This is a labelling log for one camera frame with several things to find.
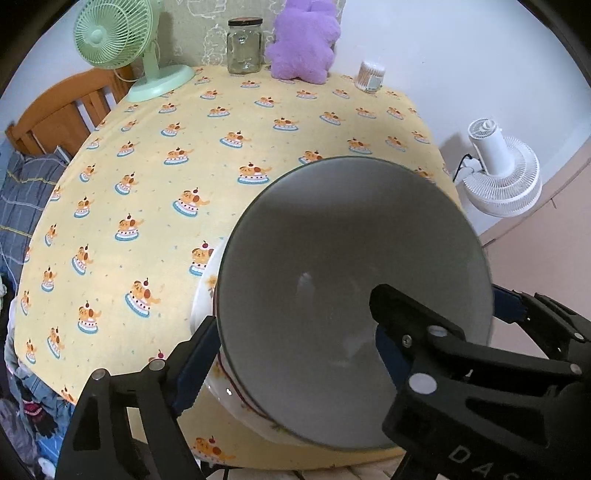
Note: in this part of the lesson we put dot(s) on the pile of clothes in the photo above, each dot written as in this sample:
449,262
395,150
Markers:
32,415

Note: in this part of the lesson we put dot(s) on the cotton swab container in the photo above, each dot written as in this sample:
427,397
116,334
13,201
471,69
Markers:
369,78

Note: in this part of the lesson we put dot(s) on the green desk fan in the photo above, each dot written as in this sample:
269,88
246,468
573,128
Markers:
99,34

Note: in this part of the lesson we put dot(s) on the wooden bed headboard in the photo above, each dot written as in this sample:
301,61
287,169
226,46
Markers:
51,115

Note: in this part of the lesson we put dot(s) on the yellow printed tablecloth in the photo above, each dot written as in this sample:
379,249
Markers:
138,184

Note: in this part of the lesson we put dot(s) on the beige door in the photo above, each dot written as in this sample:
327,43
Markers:
554,240

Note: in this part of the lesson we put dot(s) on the grey plaid pillow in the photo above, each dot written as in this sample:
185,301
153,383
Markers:
23,198

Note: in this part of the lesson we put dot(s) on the white fan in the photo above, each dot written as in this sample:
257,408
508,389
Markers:
503,184

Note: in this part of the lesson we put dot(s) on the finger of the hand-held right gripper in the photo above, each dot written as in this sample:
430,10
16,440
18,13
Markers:
406,318
508,304

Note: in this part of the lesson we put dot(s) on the floral ceramic bowl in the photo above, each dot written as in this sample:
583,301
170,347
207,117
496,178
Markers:
346,240

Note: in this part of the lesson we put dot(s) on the purple plush toy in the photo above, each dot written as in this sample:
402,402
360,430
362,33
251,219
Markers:
300,41

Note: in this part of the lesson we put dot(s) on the scalloped floral plate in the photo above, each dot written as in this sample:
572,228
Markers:
203,295

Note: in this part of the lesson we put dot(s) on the glass jar with dark lid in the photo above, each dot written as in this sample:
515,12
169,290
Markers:
244,50

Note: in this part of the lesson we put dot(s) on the green patterned board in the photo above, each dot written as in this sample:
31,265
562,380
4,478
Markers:
198,32

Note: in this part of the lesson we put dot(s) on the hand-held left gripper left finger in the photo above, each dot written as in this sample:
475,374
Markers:
196,369

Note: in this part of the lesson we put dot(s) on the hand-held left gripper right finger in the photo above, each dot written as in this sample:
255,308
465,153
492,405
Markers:
388,355

